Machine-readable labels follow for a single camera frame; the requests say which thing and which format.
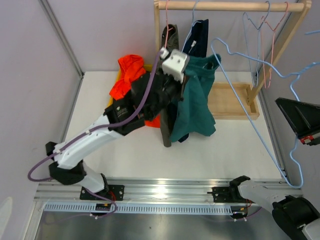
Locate teal green shorts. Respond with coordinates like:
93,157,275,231
170,54,222,142

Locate orange shorts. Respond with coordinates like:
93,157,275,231
109,54,161,129

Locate navy blue shorts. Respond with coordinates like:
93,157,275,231
172,19,209,143

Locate blue hanger with teal shorts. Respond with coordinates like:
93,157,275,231
210,37,320,189

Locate pink hanger with black shorts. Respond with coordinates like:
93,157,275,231
260,1,289,89

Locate blue hanger with orange shorts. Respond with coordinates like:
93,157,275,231
242,12,264,87

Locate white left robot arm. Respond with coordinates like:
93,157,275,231
46,72,184,200

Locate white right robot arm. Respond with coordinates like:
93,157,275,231
228,97,320,240

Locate olive green shorts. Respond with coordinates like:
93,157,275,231
160,24,179,148

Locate yellow plastic tray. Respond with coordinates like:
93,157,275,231
107,64,154,106

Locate wooden clothes rack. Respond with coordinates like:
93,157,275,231
154,0,312,120

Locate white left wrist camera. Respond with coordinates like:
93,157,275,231
160,47,190,84

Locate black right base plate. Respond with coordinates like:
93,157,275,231
207,186,247,203

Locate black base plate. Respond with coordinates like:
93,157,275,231
79,184,125,202
207,186,247,203

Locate aluminium mounting rail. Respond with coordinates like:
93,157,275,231
33,159,307,207

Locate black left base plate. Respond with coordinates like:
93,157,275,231
79,184,125,202

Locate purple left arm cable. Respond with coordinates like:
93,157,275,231
27,51,163,222

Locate white slotted cable duct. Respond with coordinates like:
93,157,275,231
44,202,233,216

